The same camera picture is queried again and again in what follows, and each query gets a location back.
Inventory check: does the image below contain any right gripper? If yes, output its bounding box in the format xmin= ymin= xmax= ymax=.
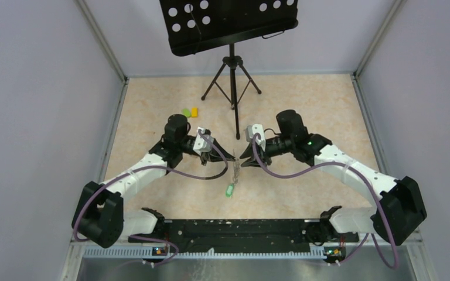
xmin=240 ymin=135 xmax=294 ymax=168

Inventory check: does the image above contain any green key tag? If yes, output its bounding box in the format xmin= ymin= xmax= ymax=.
xmin=226 ymin=184 xmax=235 ymax=198

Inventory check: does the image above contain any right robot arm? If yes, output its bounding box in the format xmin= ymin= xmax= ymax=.
xmin=240 ymin=109 xmax=427 ymax=245

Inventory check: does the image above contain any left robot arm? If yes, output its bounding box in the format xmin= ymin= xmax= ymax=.
xmin=71 ymin=114 xmax=236 ymax=248

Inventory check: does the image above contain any green block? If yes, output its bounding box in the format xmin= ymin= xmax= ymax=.
xmin=182 ymin=108 xmax=192 ymax=118

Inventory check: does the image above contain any black music stand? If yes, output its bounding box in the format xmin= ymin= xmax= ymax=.
xmin=159 ymin=1 xmax=298 ymax=139

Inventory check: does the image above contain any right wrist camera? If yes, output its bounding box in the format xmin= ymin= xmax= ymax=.
xmin=245 ymin=124 xmax=266 ymax=150

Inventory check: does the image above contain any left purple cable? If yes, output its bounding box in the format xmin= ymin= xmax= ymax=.
xmin=71 ymin=131 xmax=230 ymax=266

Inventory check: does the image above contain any purple cable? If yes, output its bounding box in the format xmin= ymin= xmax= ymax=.
xmin=71 ymin=131 xmax=230 ymax=266
xmin=251 ymin=133 xmax=400 ymax=270

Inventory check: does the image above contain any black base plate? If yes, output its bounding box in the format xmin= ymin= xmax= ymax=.
xmin=149 ymin=219 xmax=360 ymax=253

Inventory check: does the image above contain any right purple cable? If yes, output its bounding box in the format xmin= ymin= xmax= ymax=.
xmin=251 ymin=133 xmax=400 ymax=270

